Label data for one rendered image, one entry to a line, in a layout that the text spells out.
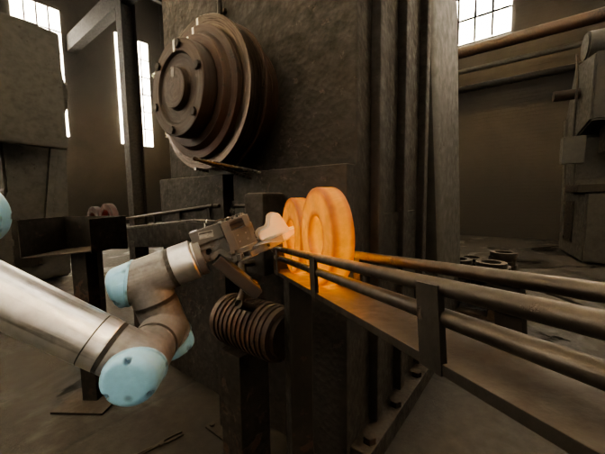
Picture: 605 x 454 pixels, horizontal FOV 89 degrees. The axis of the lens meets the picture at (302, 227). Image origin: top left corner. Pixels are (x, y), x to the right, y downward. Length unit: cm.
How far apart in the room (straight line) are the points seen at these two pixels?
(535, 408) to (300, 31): 103
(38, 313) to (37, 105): 322
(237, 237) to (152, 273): 16
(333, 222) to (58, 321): 39
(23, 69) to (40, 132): 51
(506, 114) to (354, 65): 604
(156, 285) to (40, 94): 322
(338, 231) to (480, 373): 25
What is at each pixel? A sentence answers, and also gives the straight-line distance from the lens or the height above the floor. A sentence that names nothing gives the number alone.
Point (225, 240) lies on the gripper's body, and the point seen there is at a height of 70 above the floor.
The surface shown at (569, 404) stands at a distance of 22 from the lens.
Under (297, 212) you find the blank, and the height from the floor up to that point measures 76.
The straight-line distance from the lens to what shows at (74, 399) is 165.
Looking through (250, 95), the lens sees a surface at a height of 107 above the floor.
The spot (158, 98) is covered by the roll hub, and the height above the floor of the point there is 111.
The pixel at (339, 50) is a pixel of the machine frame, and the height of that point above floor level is 118.
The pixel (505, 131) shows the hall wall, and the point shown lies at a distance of 683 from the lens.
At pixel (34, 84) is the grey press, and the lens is 373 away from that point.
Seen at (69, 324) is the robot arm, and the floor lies 62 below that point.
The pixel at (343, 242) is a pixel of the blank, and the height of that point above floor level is 72.
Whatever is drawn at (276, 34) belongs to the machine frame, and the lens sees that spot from 115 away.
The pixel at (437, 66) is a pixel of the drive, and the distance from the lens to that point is 159.
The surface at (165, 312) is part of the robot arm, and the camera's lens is 62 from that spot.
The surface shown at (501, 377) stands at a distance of 23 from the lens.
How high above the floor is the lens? 79
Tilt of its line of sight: 5 degrees down
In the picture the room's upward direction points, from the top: 1 degrees counter-clockwise
